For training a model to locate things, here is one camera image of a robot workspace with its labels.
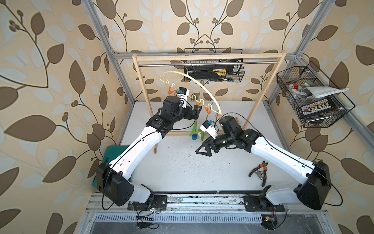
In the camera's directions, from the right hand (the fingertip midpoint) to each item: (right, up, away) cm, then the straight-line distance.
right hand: (200, 147), depth 72 cm
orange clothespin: (+4, +18, 0) cm, 18 cm away
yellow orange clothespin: (-1, +22, -1) cm, 22 cm away
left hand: (-2, +21, +1) cm, 21 cm away
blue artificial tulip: (-3, +5, +19) cm, 20 cm away
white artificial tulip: (+1, +4, +15) cm, 16 cm away
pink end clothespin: (+8, +16, -4) cm, 18 cm away
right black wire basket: (+55, +36, +13) cm, 67 cm away
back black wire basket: (+24, +40, +19) cm, 50 cm away
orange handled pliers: (+36, -17, +13) cm, 42 cm away
